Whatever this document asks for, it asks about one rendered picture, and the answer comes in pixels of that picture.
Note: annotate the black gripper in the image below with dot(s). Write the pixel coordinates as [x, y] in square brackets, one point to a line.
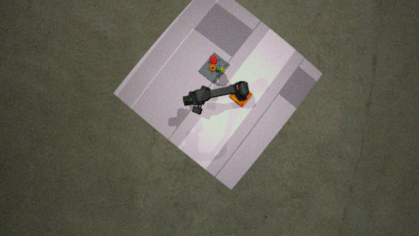
[198, 109]

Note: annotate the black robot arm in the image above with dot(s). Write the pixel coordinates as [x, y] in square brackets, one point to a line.
[199, 96]

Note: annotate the orange gear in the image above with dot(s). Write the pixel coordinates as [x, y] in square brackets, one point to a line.
[212, 67]

